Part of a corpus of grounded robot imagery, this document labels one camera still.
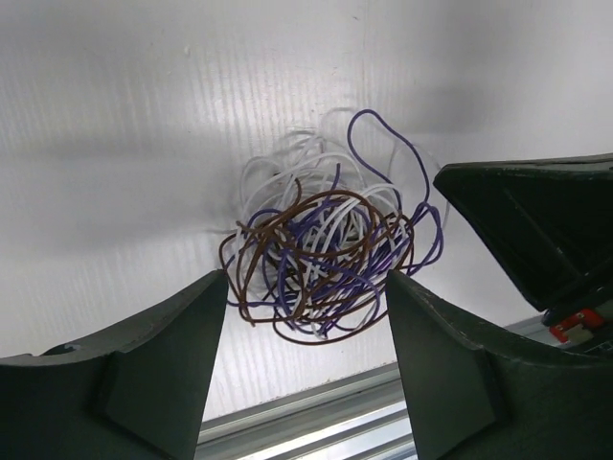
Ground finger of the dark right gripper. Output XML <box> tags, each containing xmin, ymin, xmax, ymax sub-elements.
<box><xmin>434</xmin><ymin>153</ymin><xmax>612</xmax><ymax>311</ymax></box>

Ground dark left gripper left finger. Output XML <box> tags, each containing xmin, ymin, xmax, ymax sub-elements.
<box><xmin>1</xmin><ymin>270</ymin><xmax>228</xmax><ymax>459</ymax></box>

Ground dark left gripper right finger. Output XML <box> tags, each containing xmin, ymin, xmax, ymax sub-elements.
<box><xmin>386</xmin><ymin>271</ymin><xmax>612</xmax><ymax>459</ymax></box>

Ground brown wire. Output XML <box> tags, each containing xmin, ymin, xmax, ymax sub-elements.
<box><xmin>218</xmin><ymin>177</ymin><xmax>416</xmax><ymax>347</ymax></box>

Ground purple wires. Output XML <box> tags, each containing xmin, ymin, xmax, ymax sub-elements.
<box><xmin>224</xmin><ymin>109</ymin><xmax>444</xmax><ymax>336</ymax></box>

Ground white wire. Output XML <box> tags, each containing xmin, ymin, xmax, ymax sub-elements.
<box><xmin>229</xmin><ymin>105</ymin><xmax>451</xmax><ymax>336</ymax></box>

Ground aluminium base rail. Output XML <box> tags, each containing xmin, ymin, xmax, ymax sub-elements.
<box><xmin>196</xmin><ymin>315</ymin><xmax>613</xmax><ymax>460</ymax></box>

